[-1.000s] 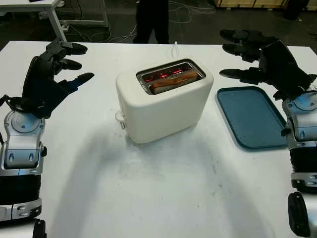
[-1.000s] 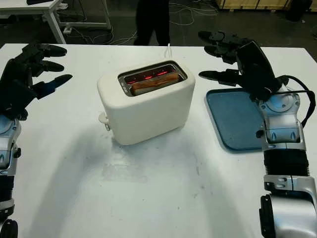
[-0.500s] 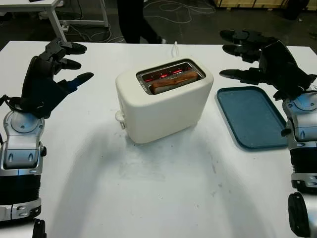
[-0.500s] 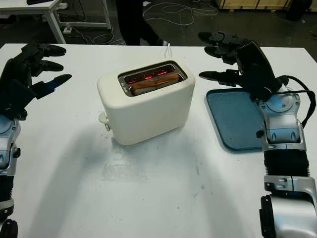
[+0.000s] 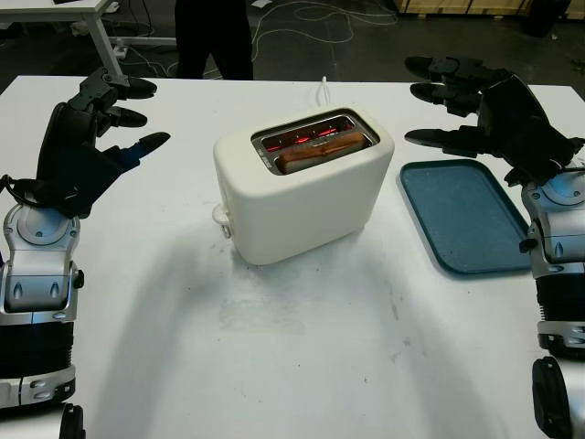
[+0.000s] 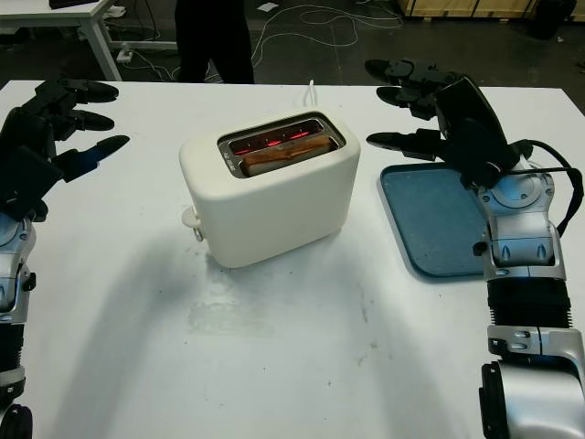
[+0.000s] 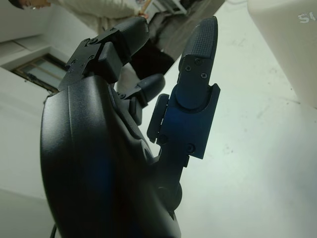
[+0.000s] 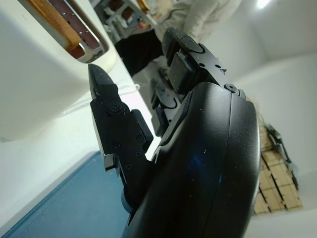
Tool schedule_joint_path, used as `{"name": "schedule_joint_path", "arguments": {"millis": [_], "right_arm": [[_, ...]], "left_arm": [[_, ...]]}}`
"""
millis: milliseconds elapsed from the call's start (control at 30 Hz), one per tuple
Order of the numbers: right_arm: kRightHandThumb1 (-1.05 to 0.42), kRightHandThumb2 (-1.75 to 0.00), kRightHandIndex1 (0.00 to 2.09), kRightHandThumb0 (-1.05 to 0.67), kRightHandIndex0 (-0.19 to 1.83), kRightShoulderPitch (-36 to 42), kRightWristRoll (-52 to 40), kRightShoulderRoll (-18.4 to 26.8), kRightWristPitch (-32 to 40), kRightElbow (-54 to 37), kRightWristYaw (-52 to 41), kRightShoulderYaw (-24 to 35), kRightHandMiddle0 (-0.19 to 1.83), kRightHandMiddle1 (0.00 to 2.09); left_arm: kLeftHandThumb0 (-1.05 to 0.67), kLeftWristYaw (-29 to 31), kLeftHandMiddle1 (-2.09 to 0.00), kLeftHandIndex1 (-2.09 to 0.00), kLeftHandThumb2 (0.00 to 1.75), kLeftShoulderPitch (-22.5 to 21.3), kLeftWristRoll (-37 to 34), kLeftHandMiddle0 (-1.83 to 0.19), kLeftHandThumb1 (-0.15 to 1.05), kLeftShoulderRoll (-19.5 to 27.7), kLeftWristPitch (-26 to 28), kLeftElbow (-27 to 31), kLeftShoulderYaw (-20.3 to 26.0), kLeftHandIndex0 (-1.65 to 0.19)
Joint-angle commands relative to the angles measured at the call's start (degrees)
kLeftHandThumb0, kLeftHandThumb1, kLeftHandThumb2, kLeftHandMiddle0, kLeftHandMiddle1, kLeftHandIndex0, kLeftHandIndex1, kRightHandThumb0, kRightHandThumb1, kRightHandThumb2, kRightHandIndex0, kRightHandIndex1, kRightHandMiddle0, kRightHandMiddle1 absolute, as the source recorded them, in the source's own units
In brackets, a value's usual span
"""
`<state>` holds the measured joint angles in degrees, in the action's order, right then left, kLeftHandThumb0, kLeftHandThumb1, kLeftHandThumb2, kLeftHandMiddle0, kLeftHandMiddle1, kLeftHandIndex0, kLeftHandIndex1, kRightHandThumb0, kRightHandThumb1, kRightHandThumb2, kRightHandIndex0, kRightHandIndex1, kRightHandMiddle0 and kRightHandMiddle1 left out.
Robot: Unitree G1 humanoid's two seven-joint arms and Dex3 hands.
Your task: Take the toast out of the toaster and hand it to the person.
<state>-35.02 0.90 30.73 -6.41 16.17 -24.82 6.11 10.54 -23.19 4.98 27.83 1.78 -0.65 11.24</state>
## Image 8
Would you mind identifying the blue plastic tray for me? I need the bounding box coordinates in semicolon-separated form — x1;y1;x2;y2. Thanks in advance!
0;150;132;238

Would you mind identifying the cluttered white shelf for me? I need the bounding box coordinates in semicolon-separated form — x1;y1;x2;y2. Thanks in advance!
103;0;159;42

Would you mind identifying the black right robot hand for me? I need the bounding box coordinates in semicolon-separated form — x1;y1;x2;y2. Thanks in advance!
87;27;262;238

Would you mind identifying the person in white jacket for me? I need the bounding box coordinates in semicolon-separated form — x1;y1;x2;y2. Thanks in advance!
114;0;243;78

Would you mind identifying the white two-slot toaster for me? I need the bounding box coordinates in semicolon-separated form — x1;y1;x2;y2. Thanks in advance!
0;0;117;140

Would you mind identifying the toast slice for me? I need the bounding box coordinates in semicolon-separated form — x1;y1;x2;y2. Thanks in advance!
25;0;83;50

